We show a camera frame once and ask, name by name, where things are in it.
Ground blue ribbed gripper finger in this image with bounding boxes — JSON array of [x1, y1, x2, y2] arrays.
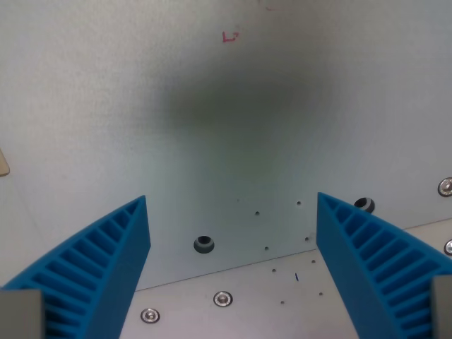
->
[[316, 191, 452, 339], [0, 194, 152, 339]]

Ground beige object corner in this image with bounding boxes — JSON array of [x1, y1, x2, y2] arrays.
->
[[0, 147, 11, 177]]

